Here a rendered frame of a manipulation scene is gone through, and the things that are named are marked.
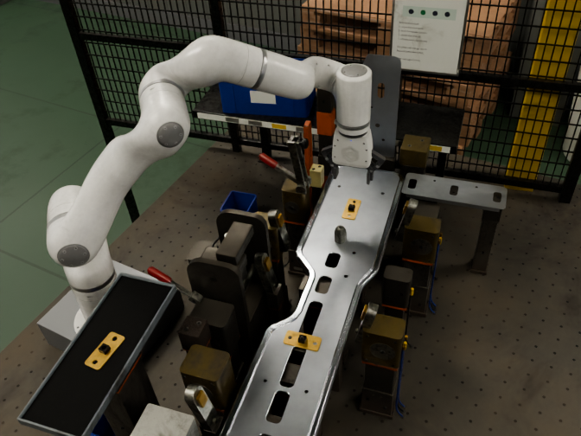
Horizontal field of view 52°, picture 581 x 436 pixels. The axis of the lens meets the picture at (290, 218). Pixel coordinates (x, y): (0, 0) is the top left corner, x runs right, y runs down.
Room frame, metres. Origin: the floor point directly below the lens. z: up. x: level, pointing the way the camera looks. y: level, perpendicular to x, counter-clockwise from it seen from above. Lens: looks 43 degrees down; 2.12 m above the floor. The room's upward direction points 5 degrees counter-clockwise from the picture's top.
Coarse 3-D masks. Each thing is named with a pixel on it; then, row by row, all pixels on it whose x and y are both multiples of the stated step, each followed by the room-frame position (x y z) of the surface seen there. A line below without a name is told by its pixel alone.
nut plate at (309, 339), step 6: (288, 330) 0.83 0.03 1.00; (288, 336) 0.82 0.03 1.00; (294, 336) 0.82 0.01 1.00; (300, 336) 0.81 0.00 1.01; (306, 336) 0.81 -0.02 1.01; (312, 336) 0.81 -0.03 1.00; (288, 342) 0.80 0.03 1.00; (294, 342) 0.80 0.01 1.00; (300, 342) 0.79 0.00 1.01; (306, 342) 0.80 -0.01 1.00; (312, 342) 0.79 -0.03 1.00; (318, 342) 0.79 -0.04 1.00; (306, 348) 0.78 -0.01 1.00; (312, 348) 0.78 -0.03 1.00; (318, 348) 0.78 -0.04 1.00
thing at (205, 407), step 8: (192, 384) 0.65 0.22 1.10; (192, 392) 0.63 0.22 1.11; (200, 392) 0.63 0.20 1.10; (192, 400) 0.61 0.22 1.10; (200, 400) 0.62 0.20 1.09; (208, 400) 0.64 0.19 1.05; (192, 408) 0.61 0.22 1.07; (200, 408) 0.61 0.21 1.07; (208, 408) 0.63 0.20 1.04; (200, 416) 0.61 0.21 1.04; (208, 416) 0.62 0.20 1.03; (216, 416) 0.63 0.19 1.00; (200, 424) 0.61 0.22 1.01; (208, 424) 0.61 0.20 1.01
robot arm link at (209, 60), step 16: (192, 48) 1.14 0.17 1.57; (208, 48) 1.14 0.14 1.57; (224, 48) 1.14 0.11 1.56; (240, 48) 1.16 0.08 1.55; (256, 48) 1.18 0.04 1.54; (160, 64) 1.19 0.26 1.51; (176, 64) 1.14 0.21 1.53; (192, 64) 1.13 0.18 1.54; (208, 64) 1.12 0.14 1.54; (224, 64) 1.13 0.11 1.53; (240, 64) 1.14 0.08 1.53; (256, 64) 1.15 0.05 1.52; (144, 80) 1.19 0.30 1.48; (160, 80) 1.17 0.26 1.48; (176, 80) 1.17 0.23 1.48; (192, 80) 1.13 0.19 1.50; (208, 80) 1.12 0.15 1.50; (224, 80) 1.14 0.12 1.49; (240, 80) 1.14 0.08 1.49; (256, 80) 1.14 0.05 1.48
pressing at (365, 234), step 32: (352, 192) 1.31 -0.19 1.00; (384, 192) 1.30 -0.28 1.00; (320, 224) 1.18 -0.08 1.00; (352, 224) 1.17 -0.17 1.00; (384, 224) 1.16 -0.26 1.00; (320, 256) 1.06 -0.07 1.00; (352, 256) 1.05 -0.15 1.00; (352, 288) 0.95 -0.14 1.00; (288, 320) 0.86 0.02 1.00; (320, 320) 0.86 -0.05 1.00; (352, 320) 0.86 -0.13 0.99; (256, 352) 0.78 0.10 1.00; (288, 352) 0.77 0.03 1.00; (320, 352) 0.77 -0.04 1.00; (256, 384) 0.70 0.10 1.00; (320, 384) 0.69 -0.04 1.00; (256, 416) 0.62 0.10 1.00; (288, 416) 0.62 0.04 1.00; (320, 416) 0.61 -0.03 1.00
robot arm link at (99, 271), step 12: (60, 192) 1.14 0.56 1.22; (72, 192) 1.14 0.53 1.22; (48, 204) 1.13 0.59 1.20; (60, 204) 1.10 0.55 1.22; (72, 204) 1.09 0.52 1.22; (48, 216) 1.08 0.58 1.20; (108, 252) 1.10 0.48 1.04; (96, 264) 1.05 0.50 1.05; (108, 264) 1.07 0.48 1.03; (72, 276) 1.03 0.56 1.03; (84, 276) 1.02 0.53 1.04; (96, 276) 1.03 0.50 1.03; (108, 276) 1.05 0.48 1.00; (84, 288) 1.02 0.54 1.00; (96, 288) 1.02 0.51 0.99
